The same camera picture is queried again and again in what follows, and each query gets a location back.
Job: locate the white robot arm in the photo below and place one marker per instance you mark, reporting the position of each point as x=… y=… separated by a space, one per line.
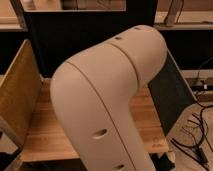
x=91 y=93

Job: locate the dark right side panel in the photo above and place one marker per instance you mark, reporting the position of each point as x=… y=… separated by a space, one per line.
x=172 y=96

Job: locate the black back panel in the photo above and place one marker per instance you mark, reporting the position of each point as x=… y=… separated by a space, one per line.
x=56 y=36

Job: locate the wooden side panel left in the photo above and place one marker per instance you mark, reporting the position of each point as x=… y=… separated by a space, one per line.
x=19 y=91

